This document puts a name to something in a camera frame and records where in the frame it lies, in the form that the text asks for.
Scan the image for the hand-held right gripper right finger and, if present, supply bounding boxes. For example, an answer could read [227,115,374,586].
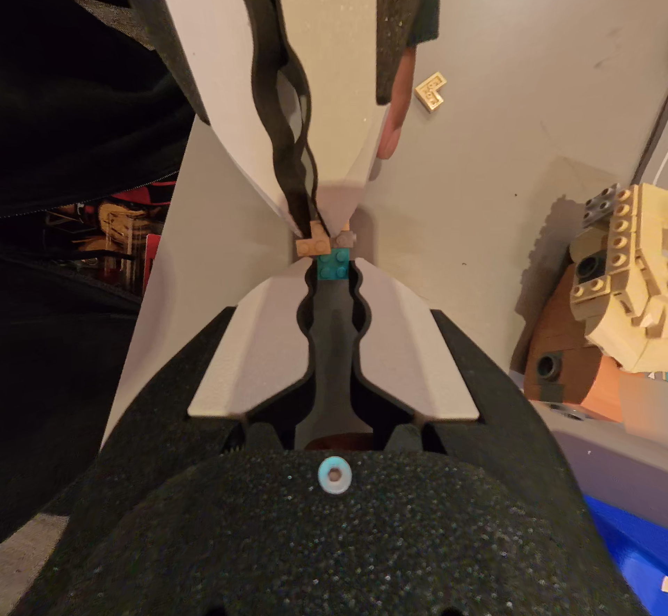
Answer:
[348,258,480,425]

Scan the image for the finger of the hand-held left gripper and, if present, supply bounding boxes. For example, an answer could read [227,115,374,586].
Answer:
[276,0,392,234]
[155,0,319,238]

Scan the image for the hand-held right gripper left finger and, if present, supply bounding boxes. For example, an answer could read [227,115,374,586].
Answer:
[186,258,319,425]

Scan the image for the tan corner toy plate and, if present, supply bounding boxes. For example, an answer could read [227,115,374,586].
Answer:
[415,72,448,115]

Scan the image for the teal toy brick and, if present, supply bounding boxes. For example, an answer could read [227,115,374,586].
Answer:
[315,248,350,283]

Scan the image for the light grey desk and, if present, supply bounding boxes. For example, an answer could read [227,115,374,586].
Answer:
[100,0,668,503]

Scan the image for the person's left hand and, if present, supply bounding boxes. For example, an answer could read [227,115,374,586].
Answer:
[376,48,417,160]

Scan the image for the colourful printed packaging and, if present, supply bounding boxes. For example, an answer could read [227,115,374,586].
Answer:
[45,183,176,297]

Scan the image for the black bag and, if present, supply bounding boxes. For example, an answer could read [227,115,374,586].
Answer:
[0,0,196,544]

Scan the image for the tan and brown brick model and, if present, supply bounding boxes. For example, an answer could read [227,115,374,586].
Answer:
[513,183,668,425]

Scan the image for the blue plastic bin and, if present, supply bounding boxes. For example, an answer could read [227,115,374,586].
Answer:
[582,493,668,616]

